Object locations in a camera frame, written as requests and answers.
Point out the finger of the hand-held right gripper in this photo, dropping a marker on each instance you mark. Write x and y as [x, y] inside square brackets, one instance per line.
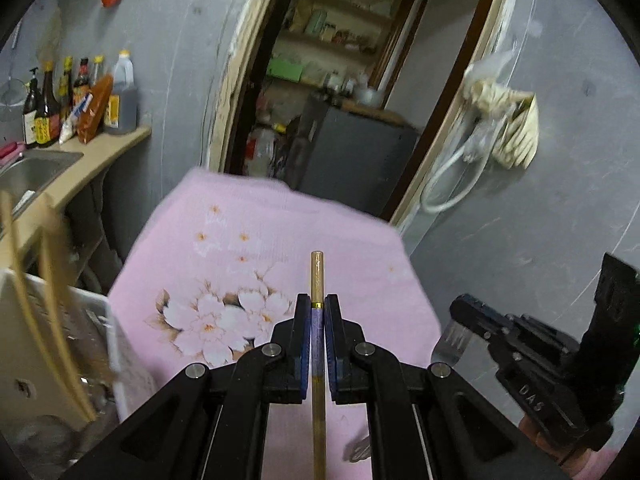
[530, 370]

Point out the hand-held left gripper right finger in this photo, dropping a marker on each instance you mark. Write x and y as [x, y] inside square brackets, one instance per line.
[331, 350]

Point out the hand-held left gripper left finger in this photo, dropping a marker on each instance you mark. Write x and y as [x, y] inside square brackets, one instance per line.
[302, 350]

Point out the wooden chopstick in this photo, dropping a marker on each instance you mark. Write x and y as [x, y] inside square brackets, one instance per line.
[55, 280]
[318, 280]
[20, 285]

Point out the metal fork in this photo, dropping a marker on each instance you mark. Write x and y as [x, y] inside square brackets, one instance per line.
[450, 342]

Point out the perforated metal utensil holder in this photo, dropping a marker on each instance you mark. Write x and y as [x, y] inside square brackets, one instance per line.
[30, 340]

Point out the person's right forearm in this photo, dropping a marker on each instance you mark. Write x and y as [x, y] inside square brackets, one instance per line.
[595, 467]

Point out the person's right hand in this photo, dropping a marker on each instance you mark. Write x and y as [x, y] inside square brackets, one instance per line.
[542, 437]

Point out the pink floral cloth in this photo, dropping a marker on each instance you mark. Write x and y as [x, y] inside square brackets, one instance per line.
[250, 220]

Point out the grey cabinet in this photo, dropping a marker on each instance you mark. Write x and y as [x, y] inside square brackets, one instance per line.
[360, 155]

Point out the white plastic bag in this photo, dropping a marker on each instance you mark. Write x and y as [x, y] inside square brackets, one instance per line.
[261, 152]

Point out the cream rubber gloves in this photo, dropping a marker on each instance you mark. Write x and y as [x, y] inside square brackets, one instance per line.
[510, 120]

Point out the metal pot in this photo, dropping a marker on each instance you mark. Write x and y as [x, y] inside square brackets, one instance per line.
[367, 96]

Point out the beige kitchen counter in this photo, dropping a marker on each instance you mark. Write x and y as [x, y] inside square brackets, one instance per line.
[100, 147]

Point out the wooden shelf unit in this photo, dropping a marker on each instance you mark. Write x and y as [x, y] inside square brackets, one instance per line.
[325, 45]

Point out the large dark liquid jug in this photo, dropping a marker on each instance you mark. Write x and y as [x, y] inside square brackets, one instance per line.
[124, 100]

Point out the white perforated tray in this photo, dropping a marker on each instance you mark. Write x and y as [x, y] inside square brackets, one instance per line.
[25, 201]

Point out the orange seasoning packet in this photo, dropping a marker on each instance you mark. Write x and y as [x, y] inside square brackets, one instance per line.
[92, 110]

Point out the stainless steel sink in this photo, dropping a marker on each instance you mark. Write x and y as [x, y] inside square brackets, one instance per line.
[30, 175]

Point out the white blue packet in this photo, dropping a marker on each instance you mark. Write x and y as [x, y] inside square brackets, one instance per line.
[75, 117]

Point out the green canister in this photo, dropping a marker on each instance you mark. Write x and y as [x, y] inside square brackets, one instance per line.
[316, 22]

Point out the dark bottle yellow label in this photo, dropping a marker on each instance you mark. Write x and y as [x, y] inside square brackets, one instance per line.
[47, 120]

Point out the red capped sauce bottle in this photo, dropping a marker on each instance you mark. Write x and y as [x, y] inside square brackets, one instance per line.
[81, 82]

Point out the small clear bottle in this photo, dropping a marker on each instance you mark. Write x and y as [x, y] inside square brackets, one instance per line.
[98, 67]

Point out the pink soap dish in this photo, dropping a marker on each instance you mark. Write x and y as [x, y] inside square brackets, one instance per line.
[10, 150]

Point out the tall dark sauce bottle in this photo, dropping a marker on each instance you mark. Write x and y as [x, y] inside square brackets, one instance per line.
[66, 85]

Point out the dark pump bottle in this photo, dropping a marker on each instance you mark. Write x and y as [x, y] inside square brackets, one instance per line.
[31, 110]

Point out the metal strainer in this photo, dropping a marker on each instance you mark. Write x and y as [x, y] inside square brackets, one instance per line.
[12, 95]

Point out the beige hanging cloth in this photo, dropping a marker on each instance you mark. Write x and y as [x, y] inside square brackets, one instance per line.
[52, 35]

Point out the wooden door frame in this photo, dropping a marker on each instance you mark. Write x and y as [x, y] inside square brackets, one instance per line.
[232, 60]

